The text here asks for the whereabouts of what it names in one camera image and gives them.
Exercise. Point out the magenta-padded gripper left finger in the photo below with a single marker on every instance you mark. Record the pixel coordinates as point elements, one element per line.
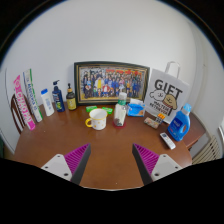
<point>77,159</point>

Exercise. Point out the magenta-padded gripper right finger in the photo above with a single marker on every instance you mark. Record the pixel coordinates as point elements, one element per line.
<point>146,160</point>

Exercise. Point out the clear green-labelled drink bottle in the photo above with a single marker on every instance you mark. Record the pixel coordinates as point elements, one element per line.
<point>120,111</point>

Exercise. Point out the white remote control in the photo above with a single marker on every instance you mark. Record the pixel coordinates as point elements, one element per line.
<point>167,140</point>

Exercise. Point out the colourful puzzle cube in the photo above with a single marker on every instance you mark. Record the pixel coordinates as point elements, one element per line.
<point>161,118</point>

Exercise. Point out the white yellow-rimmed enamel mug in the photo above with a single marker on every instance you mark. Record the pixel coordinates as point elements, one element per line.
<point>97,120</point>

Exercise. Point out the blue detergent bottle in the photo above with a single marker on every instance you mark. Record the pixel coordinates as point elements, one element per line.
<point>179,125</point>

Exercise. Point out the blue tissue pack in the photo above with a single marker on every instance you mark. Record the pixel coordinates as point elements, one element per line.
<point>136,109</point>

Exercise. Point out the green soap packet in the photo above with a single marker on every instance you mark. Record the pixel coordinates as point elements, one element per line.
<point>91,108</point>
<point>107,110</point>

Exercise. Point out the brown yellow-labelled pump bottle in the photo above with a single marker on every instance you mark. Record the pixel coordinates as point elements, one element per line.
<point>71,101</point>

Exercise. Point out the white blue-capped lotion bottle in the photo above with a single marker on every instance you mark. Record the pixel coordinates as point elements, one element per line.
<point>47,103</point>

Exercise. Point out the dark blue pump bottle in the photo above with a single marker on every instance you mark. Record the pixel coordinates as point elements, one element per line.
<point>58,98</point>

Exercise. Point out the white printed tote bag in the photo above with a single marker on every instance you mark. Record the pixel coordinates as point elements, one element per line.
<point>166,95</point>

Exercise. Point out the green white shuttlecock tube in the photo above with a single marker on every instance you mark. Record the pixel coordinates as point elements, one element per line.
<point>32,96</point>

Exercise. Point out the pink shuttlecock tube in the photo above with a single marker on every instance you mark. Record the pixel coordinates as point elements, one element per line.
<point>24,103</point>

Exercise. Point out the framed group picture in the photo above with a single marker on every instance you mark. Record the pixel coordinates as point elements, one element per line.
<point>110,83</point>

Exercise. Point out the white wall radiator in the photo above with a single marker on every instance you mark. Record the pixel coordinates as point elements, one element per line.
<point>206,151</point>

